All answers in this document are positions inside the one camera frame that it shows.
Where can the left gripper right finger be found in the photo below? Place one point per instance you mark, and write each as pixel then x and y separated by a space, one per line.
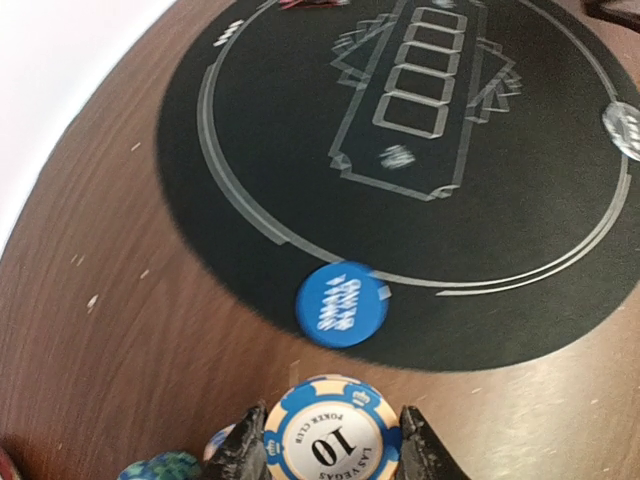
pixel 423 455

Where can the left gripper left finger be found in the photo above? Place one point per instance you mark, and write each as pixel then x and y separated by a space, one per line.
pixel 242 454

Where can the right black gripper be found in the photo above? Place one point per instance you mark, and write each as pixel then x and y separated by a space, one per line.
pixel 604 10

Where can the blue white chip stack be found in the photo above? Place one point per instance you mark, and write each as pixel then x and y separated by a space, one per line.
pixel 332 428

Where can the blue small blind button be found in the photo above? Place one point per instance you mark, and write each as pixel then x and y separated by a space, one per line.
pixel 342 304

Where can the red black all-in triangle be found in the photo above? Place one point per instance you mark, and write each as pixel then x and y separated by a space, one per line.
pixel 289 4

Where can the green white chip stack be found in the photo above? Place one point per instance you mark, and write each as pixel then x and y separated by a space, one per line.
pixel 172 465

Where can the round black poker mat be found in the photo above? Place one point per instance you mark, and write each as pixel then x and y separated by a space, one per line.
pixel 454 147

